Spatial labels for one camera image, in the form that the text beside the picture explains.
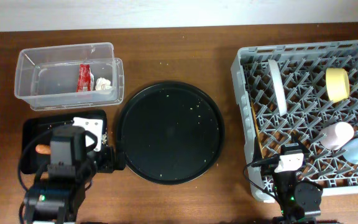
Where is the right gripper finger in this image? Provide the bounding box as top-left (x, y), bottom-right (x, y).
top-left (292, 133), bottom-right (310, 153)
top-left (252, 137), bottom-right (262, 162)

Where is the pink cup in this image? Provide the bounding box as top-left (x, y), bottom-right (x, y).
top-left (320, 121), bottom-right (354, 151)

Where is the orange carrot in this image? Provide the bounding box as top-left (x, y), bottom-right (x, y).
top-left (35, 144), bottom-right (51, 155)

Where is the grey plate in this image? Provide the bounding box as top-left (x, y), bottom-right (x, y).
top-left (268, 59), bottom-right (287, 116)

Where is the white napkin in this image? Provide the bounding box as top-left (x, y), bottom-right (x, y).
top-left (95, 78), bottom-right (112, 91)

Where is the yellow bowl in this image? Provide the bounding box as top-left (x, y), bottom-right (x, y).
top-left (326, 68), bottom-right (350, 103)

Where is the red ketchup packet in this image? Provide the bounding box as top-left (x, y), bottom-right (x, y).
top-left (76, 64), bottom-right (94, 92)

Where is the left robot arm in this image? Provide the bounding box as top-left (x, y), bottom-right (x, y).
top-left (19, 147), bottom-right (126, 223)

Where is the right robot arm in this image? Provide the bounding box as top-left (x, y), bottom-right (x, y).
top-left (251, 133), bottom-right (323, 223)

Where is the grey dishwasher rack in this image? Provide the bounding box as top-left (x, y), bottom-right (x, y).
top-left (231, 40), bottom-right (358, 196)

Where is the round black tray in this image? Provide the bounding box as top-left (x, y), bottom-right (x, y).
top-left (115, 81), bottom-right (225, 185)

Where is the black rectangular tray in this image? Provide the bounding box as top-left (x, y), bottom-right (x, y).
top-left (21, 110), bottom-right (108, 174)

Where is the clear plastic bin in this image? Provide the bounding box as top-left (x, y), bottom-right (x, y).
top-left (14, 42), bottom-right (124, 111)

